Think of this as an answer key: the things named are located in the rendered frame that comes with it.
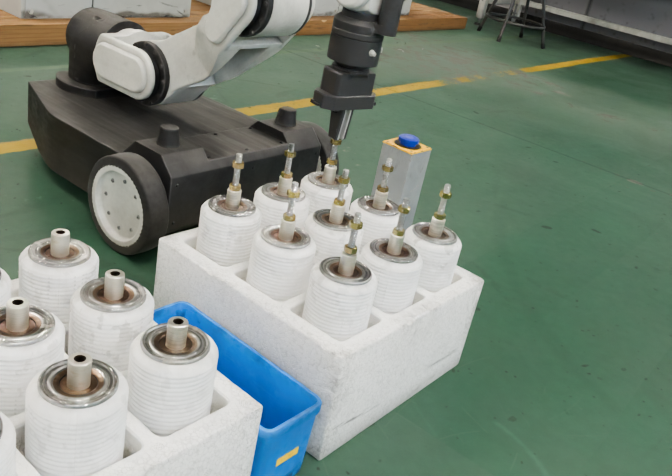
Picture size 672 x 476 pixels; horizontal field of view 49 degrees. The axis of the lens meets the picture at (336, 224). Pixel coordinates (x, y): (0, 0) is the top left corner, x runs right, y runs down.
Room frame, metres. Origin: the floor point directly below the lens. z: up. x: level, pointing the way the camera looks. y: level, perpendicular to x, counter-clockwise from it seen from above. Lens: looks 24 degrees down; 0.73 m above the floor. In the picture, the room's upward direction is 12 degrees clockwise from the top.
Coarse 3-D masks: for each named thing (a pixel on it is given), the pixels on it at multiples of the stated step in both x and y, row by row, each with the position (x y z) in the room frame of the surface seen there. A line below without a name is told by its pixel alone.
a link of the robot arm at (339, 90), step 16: (336, 48) 1.21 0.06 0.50; (352, 48) 1.20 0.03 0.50; (368, 48) 1.20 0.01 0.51; (336, 64) 1.23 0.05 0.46; (352, 64) 1.20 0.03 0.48; (368, 64) 1.21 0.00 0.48; (336, 80) 1.20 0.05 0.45; (352, 80) 1.21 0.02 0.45; (368, 80) 1.24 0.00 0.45; (320, 96) 1.20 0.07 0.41; (336, 96) 1.20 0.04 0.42; (352, 96) 1.22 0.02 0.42; (368, 96) 1.24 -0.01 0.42
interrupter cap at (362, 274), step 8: (336, 256) 0.95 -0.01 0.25; (320, 264) 0.91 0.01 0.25; (328, 264) 0.92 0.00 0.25; (336, 264) 0.93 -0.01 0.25; (360, 264) 0.94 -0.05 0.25; (328, 272) 0.90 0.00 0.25; (336, 272) 0.91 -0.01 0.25; (360, 272) 0.92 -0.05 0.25; (368, 272) 0.92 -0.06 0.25; (336, 280) 0.88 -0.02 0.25; (344, 280) 0.88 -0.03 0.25; (352, 280) 0.89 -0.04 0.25; (360, 280) 0.89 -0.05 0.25; (368, 280) 0.90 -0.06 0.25
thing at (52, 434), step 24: (120, 384) 0.58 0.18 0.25; (48, 408) 0.53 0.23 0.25; (96, 408) 0.54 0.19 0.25; (120, 408) 0.56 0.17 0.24; (48, 432) 0.52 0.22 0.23; (72, 432) 0.52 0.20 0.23; (96, 432) 0.54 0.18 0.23; (120, 432) 0.56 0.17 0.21; (48, 456) 0.52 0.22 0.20; (72, 456) 0.52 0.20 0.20; (96, 456) 0.54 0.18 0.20; (120, 456) 0.57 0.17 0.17
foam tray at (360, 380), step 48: (192, 240) 1.05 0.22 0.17; (192, 288) 0.98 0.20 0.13; (240, 288) 0.93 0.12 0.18; (480, 288) 1.12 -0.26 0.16; (240, 336) 0.91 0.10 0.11; (288, 336) 0.86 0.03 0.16; (384, 336) 0.88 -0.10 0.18; (432, 336) 1.01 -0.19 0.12; (336, 384) 0.81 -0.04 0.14; (384, 384) 0.91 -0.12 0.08; (336, 432) 0.83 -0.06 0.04
